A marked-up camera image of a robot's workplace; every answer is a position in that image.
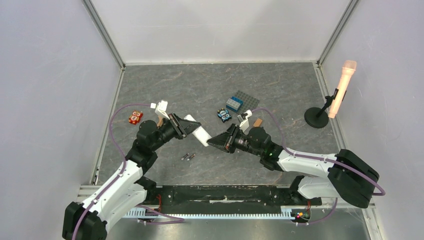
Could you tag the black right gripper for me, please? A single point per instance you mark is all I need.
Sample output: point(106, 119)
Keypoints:
point(232, 138)

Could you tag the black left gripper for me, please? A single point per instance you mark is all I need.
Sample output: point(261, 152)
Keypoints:
point(182, 127)

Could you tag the white remote control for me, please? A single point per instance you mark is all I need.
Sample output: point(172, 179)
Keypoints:
point(200, 133)

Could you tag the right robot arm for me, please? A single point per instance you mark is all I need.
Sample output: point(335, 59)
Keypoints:
point(343, 175)

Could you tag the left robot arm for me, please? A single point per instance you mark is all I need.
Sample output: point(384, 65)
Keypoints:
point(93, 218)

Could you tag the large wooden block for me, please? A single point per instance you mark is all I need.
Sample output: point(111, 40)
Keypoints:
point(160, 121)

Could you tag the grey lego brick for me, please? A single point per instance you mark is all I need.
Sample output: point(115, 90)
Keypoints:
point(229, 106)

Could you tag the small brown wooden block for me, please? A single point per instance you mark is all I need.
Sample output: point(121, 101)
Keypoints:
point(257, 123)

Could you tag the blue lego brick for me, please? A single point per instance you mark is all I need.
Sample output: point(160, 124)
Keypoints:
point(237, 100)

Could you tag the grey lego baseplate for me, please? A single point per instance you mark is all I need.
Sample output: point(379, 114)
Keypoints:
point(249, 102)

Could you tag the red owl toy block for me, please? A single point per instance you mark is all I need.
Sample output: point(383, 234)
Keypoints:
point(135, 117)

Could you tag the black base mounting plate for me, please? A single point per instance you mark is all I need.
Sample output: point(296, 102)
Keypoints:
point(225, 199)

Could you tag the black microphone stand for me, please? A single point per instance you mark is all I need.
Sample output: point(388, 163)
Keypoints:
point(319, 117)

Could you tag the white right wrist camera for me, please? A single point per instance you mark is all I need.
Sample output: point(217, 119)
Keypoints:
point(243, 119)

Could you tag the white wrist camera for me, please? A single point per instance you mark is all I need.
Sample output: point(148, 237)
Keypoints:
point(243, 119)
point(160, 109)

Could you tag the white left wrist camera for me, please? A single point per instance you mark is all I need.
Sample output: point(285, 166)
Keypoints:
point(160, 109)

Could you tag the white cable duct strip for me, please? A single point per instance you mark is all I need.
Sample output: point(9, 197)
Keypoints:
point(142, 213)

